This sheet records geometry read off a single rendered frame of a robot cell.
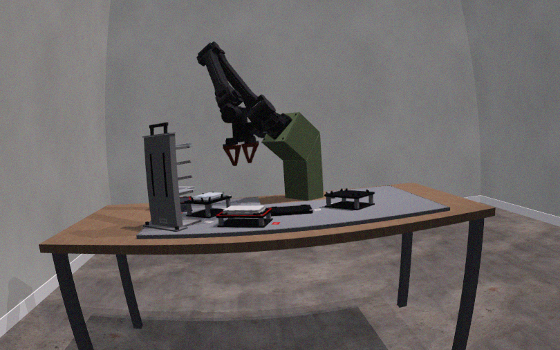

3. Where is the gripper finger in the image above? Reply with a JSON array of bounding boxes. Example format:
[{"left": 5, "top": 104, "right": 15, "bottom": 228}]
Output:
[
  {"left": 223, "top": 145, "right": 241, "bottom": 166},
  {"left": 241, "top": 142, "right": 259, "bottom": 163}
]

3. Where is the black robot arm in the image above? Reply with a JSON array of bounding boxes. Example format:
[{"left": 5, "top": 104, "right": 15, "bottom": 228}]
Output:
[{"left": 196, "top": 42, "right": 292, "bottom": 140}]

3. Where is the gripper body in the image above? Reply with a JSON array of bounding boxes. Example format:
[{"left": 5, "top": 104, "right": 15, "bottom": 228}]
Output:
[{"left": 223, "top": 121, "right": 259, "bottom": 146}]

